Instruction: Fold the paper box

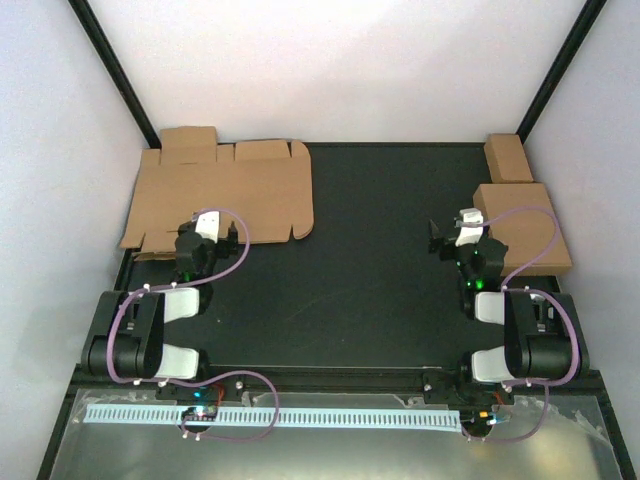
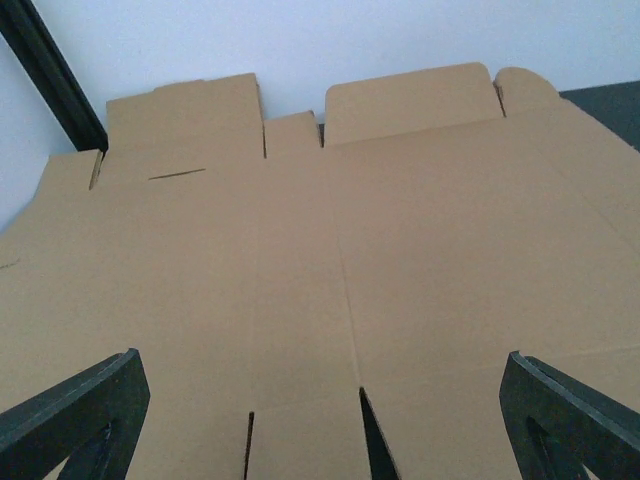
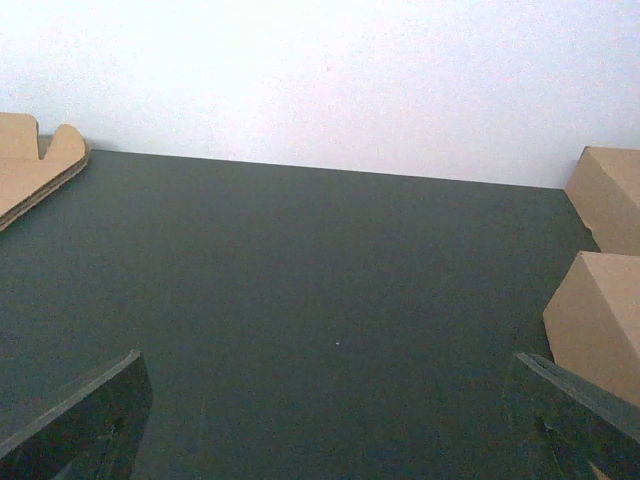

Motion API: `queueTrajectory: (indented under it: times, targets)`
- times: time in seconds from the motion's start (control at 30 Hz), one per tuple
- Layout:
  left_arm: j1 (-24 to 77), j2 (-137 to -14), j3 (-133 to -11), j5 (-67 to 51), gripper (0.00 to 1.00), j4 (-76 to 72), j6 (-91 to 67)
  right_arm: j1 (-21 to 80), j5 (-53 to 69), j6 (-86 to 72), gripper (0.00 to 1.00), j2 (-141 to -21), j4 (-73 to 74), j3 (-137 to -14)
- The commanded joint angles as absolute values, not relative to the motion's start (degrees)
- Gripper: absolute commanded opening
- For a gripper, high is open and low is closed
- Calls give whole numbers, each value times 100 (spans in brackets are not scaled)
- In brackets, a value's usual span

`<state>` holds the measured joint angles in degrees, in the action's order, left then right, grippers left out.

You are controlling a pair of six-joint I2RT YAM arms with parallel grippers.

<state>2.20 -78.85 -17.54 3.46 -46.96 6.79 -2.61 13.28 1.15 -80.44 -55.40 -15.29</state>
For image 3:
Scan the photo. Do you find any folded small cardboard box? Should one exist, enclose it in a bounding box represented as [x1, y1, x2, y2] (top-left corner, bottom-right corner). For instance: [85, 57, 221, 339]
[565, 146, 639, 256]

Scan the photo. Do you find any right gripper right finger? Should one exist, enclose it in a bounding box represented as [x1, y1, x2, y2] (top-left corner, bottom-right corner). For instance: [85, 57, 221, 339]
[503, 352, 639, 479]

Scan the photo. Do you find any stack of flat cardboard blanks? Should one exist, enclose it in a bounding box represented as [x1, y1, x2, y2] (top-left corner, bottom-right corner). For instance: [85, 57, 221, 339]
[1, 112, 89, 229]

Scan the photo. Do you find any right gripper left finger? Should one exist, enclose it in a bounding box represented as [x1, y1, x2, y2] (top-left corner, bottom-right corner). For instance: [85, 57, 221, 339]
[1, 350, 152, 479]

